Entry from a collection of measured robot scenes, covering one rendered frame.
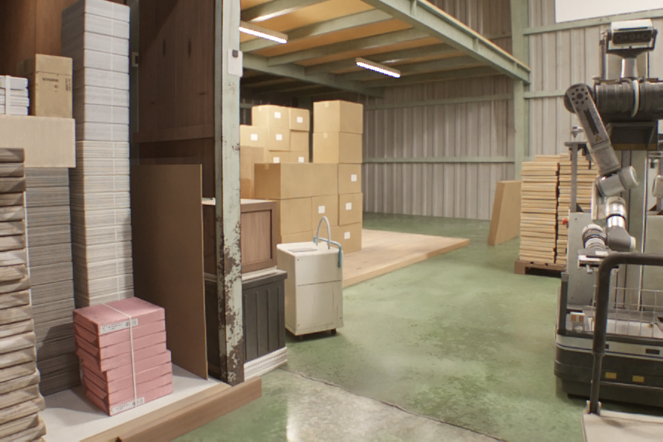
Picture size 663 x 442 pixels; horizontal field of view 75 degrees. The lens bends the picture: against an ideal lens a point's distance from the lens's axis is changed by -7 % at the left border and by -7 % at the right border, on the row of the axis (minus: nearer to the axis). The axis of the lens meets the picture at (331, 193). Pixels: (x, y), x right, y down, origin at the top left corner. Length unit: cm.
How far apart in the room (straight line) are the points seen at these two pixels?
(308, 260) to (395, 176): 784
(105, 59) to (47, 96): 31
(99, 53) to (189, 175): 67
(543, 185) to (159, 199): 352
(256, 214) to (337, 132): 290
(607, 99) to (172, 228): 200
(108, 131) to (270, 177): 242
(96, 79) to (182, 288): 100
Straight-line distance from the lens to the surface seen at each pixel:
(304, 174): 456
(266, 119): 627
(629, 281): 260
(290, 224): 445
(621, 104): 225
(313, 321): 284
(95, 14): 230
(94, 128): 220
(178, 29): 248
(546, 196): 470
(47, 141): 213
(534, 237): 477
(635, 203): 255
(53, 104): 217
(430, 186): 1005
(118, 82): 228
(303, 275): 274
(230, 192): 204
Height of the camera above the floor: 104
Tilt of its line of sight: 3 degrees down
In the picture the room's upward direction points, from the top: straight up
